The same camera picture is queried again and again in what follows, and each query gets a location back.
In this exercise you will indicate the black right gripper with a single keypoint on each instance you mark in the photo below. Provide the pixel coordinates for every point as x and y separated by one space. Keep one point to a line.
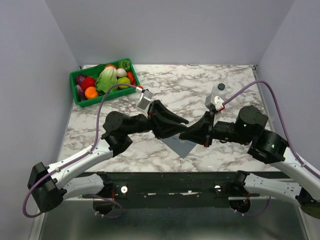
200 129

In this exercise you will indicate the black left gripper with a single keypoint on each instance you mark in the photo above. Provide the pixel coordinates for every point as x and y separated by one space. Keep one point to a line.
157 115

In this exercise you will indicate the grey envelope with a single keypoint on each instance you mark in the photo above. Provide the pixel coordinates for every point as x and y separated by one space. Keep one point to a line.
180 147

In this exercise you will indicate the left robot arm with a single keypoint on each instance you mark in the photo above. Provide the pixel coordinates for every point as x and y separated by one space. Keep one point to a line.
49 185

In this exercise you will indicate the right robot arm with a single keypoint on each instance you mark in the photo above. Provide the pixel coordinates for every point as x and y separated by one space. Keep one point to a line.
267 147

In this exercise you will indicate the white plastic bottle black cap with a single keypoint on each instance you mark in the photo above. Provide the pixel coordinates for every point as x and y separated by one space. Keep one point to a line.
219 89

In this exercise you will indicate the orange carrot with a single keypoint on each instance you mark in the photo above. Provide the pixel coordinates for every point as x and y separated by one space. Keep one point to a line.
132 78

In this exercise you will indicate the green apple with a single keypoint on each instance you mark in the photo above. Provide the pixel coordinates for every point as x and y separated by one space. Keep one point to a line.
123 82

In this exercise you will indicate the white mushroom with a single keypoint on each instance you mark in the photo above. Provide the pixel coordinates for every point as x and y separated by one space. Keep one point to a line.
121 72

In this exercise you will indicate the green bell pepper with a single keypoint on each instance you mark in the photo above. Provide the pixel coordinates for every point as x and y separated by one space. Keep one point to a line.
124 64

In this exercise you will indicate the green plastic vegetable bin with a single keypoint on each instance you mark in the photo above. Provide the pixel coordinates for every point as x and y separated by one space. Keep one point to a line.
94 72

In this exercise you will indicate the green lettuce leaf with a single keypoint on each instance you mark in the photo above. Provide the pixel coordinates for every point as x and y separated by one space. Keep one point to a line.
106 79

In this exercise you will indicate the orange fruit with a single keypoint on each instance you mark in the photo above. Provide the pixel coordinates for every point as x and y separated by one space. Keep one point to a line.
91 93

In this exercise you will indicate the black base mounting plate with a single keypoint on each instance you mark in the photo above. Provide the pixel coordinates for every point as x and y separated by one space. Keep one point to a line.
135 190

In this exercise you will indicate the red tomato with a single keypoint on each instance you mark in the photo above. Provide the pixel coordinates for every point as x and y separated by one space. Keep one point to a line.
87 83

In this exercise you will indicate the purple eggplant slice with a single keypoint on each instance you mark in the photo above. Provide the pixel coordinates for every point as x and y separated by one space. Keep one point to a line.
80 94

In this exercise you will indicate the purple onion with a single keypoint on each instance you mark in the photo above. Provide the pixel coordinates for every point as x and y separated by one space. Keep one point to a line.
79 79

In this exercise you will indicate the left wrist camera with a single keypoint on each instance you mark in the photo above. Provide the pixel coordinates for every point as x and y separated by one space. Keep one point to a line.
144 100

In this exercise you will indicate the aluminium frame rail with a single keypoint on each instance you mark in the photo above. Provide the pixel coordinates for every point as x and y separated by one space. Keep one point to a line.
72 220

